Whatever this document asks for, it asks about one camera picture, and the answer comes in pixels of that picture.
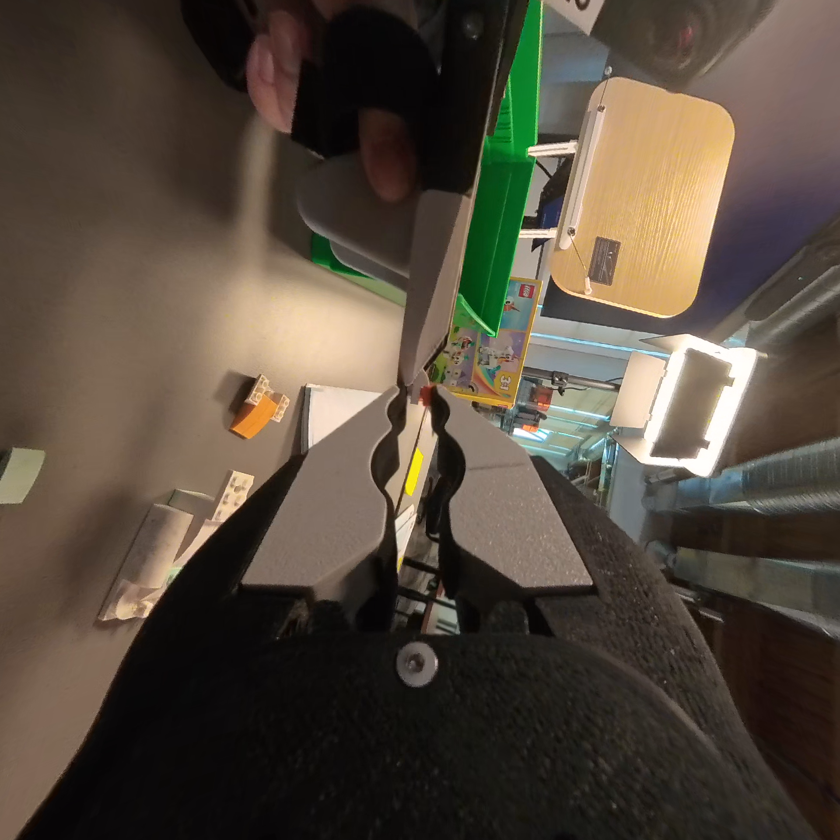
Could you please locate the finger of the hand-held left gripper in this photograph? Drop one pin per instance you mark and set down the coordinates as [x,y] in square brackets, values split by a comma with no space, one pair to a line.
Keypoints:
[433,275]

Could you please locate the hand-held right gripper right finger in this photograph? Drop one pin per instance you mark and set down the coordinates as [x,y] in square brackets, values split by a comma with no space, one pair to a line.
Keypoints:
[518,525]

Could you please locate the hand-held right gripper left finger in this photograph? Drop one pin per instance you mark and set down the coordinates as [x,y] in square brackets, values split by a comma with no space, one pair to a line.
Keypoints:
[315,525]

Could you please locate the green plastic bin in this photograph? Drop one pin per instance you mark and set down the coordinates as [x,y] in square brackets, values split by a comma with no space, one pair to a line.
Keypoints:
[505,229]

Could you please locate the orange lego brick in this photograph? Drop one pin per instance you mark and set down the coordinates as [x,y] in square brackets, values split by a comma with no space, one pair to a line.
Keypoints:
[428,394]

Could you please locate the orange and white lego assembly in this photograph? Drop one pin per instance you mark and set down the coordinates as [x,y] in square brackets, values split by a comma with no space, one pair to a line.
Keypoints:
[253,417]

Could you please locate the white and mint lego assembly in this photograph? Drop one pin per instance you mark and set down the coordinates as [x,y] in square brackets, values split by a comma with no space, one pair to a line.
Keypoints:
[157,544]

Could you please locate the mint green lego piece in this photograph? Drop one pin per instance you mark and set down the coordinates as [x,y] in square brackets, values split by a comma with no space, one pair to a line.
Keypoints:
[19,476]

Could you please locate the person's left hand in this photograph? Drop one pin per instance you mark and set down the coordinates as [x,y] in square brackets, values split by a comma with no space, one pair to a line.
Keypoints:
[272,72]

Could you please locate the yellow printed toy box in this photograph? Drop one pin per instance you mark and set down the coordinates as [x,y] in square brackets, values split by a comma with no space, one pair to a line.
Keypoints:
[505,354]

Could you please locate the yellow sticky note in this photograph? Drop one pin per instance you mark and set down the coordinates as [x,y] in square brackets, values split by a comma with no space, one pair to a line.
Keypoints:
[415,472]

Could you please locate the white instruction booklet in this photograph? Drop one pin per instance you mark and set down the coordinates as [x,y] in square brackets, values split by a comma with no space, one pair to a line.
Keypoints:
[341,413]

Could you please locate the orange framed machine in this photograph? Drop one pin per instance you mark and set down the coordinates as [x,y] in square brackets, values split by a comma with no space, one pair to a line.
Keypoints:
[533,397]

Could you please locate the black light stand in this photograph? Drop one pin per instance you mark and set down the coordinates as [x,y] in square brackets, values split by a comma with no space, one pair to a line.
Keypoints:
[559,379]

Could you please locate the tilting wooden table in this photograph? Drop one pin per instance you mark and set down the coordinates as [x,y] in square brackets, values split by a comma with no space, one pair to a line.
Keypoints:
[656,197]

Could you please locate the studio light panel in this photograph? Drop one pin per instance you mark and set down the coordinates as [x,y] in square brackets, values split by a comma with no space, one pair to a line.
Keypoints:
[738,407]

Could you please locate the large dark display screen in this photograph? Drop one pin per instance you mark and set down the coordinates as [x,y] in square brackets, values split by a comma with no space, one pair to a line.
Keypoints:
[754,164]

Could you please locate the black video bar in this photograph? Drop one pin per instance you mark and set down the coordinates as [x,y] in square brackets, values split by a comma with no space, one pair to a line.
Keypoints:
[800,275]

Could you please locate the wide silver ventilation duct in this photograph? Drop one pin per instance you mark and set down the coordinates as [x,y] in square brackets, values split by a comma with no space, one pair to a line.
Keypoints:
[787,485]

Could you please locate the slim silver ventilation duct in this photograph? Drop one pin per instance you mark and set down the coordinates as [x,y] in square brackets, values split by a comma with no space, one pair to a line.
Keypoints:
[807,325]

